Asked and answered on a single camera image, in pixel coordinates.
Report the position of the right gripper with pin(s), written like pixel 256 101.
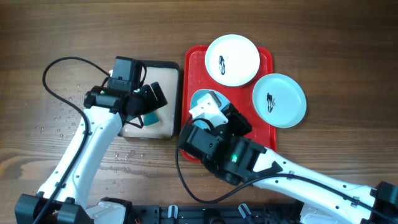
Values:
pixel 234 118

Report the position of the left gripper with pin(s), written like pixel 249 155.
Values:
pixel 146 91

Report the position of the green yellow sponge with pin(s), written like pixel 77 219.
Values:
pixel 150 118

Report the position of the white plate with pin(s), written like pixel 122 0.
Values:
pixel 232 60

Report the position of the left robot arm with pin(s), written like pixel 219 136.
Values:
pixel 63 197

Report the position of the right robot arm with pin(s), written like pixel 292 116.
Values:
pixel 215 135

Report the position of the black water tray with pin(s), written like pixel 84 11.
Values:
pixel 168 77

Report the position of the red plastic tray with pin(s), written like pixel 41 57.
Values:
pixel 196 78

